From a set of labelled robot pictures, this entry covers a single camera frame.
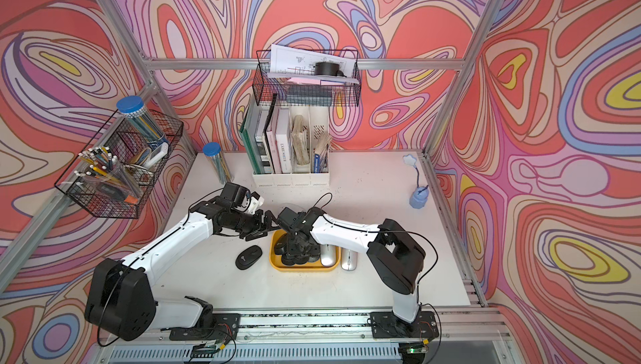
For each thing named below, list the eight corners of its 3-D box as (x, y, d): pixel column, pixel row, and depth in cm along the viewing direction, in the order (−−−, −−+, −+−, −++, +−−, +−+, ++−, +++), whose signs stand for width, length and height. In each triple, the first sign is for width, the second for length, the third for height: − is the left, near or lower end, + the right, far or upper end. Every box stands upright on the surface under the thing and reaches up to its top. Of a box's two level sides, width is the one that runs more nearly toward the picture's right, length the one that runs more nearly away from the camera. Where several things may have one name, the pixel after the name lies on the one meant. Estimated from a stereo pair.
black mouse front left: (233, 264, 87) (231, 261, 85) (255, 243, 92) (254, 241, 90) (242, 273, 85) (240, 271, 83) (264, 252, 90) (263, 249, 88)
